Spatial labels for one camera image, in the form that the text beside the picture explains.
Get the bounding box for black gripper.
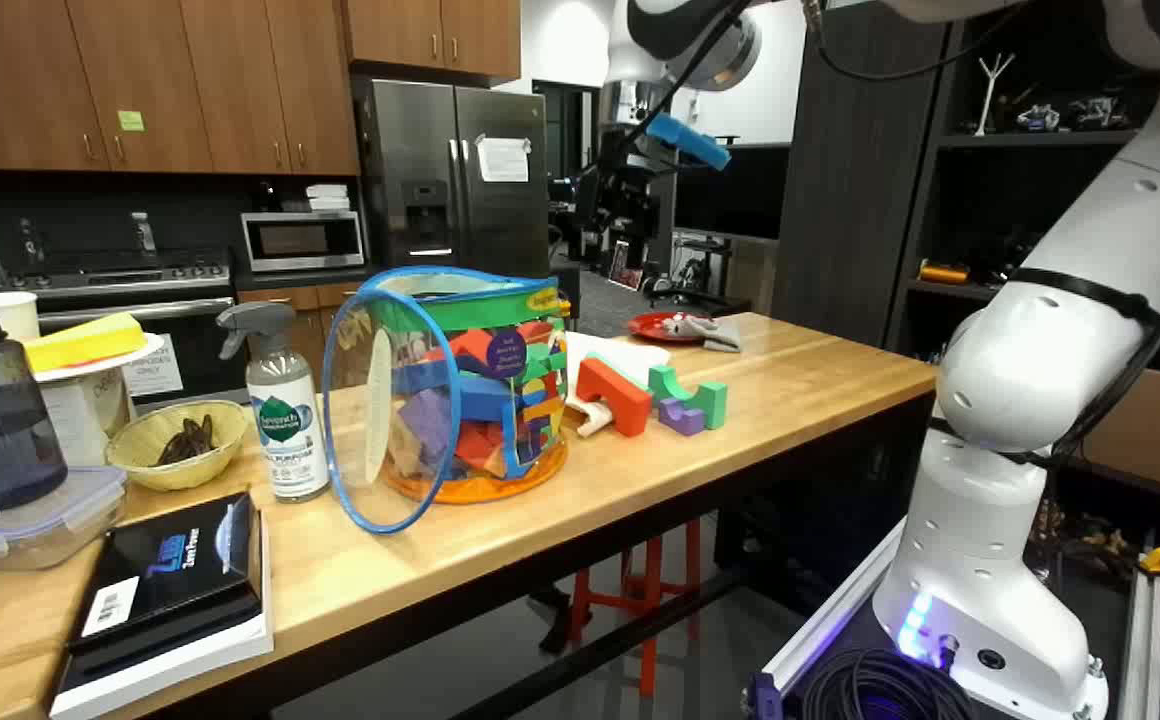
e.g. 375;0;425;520
575;132;676;254

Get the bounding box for long orange toy block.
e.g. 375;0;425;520
448;327;502;370

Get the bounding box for round purple toy block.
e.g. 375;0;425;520
483;327;532;381

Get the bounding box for green notched toy block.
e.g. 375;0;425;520
645;360;732;433

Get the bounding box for natural wood toy block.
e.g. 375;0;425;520
562;397;618;440

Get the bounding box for small purple toy block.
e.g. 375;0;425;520
656;401;710;440

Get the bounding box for blue toy block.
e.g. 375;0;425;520
452;370;532;427

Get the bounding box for clear toy bag blue rim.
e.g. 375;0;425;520
319;258;575;538

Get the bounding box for short orange toy block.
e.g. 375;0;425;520
452;419;516;478

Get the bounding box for white paper on refrigerator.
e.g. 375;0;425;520
473;132;536;188

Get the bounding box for red plate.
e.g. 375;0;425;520
625;308;732;350

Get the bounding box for white cloth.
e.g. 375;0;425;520
557;327;676;397

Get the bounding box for grey crumpled cloth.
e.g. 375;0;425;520
670;312;744;356

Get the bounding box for small white box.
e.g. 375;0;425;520
302;179;355;215

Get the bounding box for silver microwave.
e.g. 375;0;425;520
238;206;374;278

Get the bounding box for black shelving unit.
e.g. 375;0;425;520
883;0;1160;375

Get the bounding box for white branching figurine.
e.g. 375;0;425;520
973;47;1020;141

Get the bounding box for red metal stool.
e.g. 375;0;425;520
563;516;711;702

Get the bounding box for clear spray bottle green label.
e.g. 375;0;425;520
214;296;331;505

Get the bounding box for brown clump in bowl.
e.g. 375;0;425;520
155;411;219;468

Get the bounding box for black stove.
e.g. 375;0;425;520
12;258;239;330

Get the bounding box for yellow bowl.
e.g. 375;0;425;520
104;397;259;497

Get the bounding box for white plate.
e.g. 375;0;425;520
34;330;174;390

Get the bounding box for yellow sponge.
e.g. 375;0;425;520
22;308;153;381

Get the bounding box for white pot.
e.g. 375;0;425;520
41;368;142;471

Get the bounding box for black and white book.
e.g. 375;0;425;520
50;488;280;720

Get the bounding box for clear plastic storage container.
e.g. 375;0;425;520
0;458;134;577

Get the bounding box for narrow wooden wall cabinets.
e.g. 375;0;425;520
340;0;526;82

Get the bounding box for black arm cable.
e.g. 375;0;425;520
923;258;1160;471

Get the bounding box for white aluminium rail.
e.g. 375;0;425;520
752;516;912;717

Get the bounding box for wide wooden wall cabinets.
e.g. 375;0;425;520
0;0;365;179

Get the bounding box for coiled black cables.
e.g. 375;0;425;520
795;646;977;720

